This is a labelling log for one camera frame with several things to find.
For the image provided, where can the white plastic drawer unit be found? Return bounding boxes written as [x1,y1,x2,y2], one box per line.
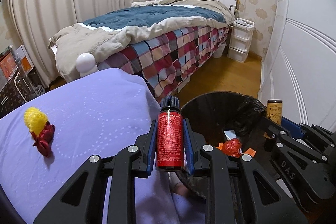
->
[228,18,255,63]

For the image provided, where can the red small bottle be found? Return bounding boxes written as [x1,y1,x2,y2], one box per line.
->
[156,96,184,172]

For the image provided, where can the plaid bed sheet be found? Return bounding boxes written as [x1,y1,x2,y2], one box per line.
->
[98,27,229,102]

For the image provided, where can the white wardrobe door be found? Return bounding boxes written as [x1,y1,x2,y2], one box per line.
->
[259,0,335,131]

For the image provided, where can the orange white small box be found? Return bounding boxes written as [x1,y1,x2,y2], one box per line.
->
[15,45,34,74]

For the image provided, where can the orange paper scrap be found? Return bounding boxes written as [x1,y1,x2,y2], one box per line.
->
[244,148,256,157]

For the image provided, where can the red plastic bag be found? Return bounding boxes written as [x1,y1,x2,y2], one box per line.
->
[221,138,242,158]

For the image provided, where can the yellow foam net bundle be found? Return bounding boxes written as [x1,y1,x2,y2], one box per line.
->
[23,107,49,139]

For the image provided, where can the dark red ribbon flower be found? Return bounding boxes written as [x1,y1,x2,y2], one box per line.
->
[31,122,55,157]

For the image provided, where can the blue beige duvet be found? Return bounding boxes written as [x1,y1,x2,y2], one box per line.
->
[49,0,235,83]

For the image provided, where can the black trash bin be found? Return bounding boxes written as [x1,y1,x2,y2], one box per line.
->
[176,92,276,198]

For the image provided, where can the gold small bottle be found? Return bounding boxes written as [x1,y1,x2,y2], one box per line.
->
[266,100,282,125]

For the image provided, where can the purple table cloth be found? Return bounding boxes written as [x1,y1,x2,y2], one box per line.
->
[1,69,160,223]

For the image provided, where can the white camel milk powder sachet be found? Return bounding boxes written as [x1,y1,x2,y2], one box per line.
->
[224,130,238,141]

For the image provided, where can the cardboard box with labels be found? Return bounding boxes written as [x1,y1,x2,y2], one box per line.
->
[1,52,17,84]

